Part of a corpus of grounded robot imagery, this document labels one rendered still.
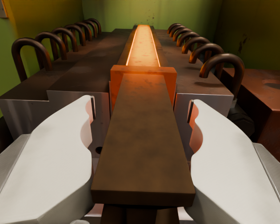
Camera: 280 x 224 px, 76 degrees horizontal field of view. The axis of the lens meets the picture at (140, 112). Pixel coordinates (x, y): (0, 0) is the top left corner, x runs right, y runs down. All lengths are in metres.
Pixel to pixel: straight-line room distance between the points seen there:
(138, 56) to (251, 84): 0.13
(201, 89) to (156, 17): 0.47
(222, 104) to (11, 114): 0.19
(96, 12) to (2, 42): 0.35
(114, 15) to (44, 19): 0.26
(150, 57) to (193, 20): 0.46
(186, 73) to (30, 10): 0.28
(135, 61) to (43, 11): 0.28
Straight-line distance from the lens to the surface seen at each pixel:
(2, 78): 0.37
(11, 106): 0.19
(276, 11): 0.42
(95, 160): 0.20
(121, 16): 0.62
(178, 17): 0.62
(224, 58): 0.17
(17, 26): 0.34
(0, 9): 0.33
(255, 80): 0.26
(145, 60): 0.18
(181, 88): 0.16
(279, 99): 0.22
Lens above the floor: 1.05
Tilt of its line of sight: 31 degrees down
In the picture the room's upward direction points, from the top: 2 degrees clockwise
